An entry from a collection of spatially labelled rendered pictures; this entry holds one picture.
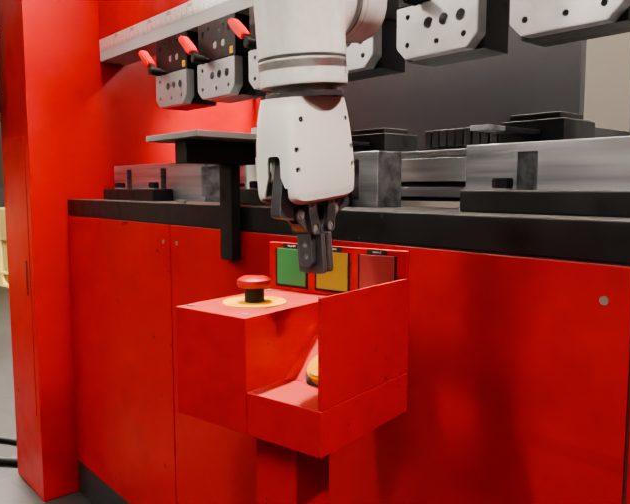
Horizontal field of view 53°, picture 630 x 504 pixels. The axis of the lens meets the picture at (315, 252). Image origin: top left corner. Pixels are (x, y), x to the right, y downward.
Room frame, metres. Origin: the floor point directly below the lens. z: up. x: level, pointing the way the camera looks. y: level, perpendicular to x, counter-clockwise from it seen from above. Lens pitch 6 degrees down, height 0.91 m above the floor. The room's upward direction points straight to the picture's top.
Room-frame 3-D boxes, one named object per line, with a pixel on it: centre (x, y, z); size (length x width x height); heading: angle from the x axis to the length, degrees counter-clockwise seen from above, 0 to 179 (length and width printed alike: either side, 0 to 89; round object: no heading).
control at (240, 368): (0.68, 0.02, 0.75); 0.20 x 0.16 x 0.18; 52
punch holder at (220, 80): (1.45, 0.19, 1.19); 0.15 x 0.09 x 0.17; 41
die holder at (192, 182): (1.69, 0.40, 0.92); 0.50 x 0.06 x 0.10; 41
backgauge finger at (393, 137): (1.38, -0.09, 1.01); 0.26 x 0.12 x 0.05; 131
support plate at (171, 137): (1.18, 0.15, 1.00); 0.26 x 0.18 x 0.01; 131
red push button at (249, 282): (0.70, 0.07, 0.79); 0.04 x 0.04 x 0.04
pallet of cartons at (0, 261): (6.09, 2.65, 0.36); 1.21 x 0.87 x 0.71; 45
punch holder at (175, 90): (1.60, 0.32, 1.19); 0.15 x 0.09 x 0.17; 41
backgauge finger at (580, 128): (1.08, -0.35, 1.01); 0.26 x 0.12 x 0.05; 131
